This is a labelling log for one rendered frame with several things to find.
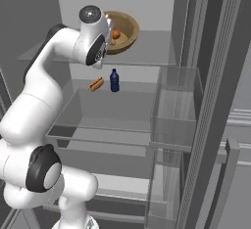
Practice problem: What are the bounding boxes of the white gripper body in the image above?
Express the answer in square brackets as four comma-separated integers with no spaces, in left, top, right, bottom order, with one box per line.
[104,13,115,49]

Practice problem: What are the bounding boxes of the orange sweet potato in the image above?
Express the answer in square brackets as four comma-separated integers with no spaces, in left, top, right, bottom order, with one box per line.
[111,29,122,41]

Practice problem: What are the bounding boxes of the brown wooden bowl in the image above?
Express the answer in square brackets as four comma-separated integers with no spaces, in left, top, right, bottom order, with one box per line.
[103,10,140,56]

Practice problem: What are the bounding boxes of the glass fridge shelf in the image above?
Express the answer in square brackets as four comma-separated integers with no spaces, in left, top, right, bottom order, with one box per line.
[45,78,159,149]
[17,29,177,68]

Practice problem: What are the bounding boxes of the grey fridge door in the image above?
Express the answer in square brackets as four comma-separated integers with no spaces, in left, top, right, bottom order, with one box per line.
[176,0,251,229]

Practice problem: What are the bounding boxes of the white fridge drawer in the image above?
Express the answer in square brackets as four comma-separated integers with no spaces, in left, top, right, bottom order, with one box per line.
[41,172,152,225]

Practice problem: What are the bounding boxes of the dark blue bottle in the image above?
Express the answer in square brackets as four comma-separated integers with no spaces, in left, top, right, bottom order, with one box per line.
[109,68,121,93]

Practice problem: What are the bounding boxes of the hot dog in bun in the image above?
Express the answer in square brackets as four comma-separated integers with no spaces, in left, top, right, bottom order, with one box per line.
[88,76,105,93]

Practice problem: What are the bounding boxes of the clear door bin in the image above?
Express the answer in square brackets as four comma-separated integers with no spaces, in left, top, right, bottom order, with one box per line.
[143,142,192,229]
[149,65,204,153]

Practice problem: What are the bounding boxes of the grey bar door handle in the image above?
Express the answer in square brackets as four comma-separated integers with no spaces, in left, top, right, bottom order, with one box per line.
[209,137,241,229]

